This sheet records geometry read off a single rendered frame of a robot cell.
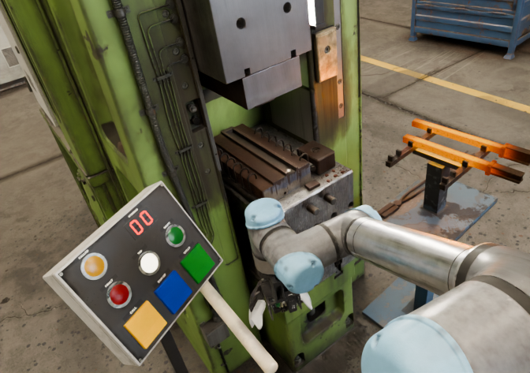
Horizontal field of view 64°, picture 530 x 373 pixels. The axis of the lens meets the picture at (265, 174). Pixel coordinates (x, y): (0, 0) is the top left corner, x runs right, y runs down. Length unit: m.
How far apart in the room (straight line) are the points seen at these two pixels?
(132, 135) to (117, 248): 0.35
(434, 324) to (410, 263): 0.22
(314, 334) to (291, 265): 1.27
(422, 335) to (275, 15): 0.95
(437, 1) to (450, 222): 3.75
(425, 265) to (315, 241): 0.23
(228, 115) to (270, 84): 0.57
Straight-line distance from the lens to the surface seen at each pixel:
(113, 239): 1.04
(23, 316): 2.83
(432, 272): 0.60
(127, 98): 1.20
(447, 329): 0.42
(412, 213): 1.75
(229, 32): 1.13
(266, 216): 0.79
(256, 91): 1.22
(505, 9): 4.89
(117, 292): 1.03
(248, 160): 1.51
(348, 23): 1.61
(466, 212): 1.79
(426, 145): 1.64
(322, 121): 1.63
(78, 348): 2.50
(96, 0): 1.14
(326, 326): 2.01
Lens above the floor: 1.80
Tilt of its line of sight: 35 degrees down
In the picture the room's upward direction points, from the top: 10 degrees counter-clockwise
